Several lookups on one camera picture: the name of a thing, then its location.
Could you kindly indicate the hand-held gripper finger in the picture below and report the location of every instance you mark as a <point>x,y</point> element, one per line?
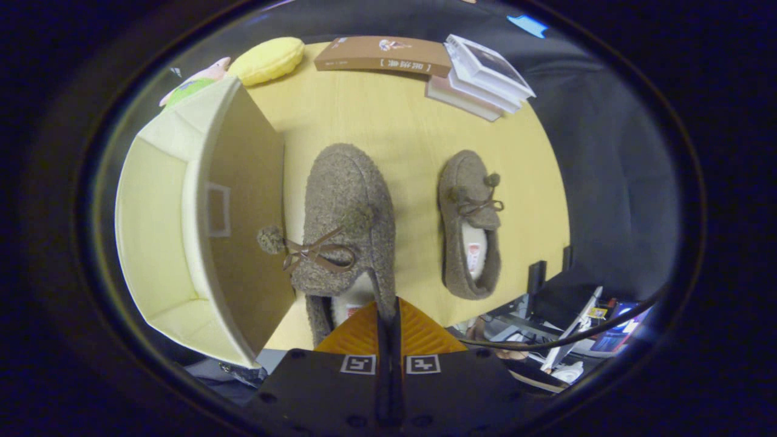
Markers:
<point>382,376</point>
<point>396,376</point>

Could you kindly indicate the brown fuzzy slipper shoe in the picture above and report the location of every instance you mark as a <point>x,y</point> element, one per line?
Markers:
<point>346,194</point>
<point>455,243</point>

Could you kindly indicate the beige fabric storage box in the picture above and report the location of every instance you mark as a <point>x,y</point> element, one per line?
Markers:
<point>249,212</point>

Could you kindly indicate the black table clamp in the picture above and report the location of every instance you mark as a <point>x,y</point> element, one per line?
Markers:
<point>568,258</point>
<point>536,279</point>

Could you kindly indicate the white round device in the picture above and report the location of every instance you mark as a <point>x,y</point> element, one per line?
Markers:
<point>570,371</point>

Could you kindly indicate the white metal stand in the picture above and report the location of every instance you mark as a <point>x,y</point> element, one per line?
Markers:
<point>573,328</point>

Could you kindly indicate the lit display screen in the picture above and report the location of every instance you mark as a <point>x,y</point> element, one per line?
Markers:
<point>619,328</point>

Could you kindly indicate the pale pink book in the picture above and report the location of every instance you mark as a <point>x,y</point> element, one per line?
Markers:
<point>461,100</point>

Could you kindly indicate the black backdrop cloth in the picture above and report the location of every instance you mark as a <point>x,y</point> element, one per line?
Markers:
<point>607,170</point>

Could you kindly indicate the brown book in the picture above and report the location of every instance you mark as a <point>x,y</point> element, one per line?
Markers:
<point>364,57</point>

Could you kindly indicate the yellow macaron plush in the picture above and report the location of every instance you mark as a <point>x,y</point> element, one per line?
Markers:
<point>267,60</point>

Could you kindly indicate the pink and green plush toy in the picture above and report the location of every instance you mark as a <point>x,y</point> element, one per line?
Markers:
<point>194,88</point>

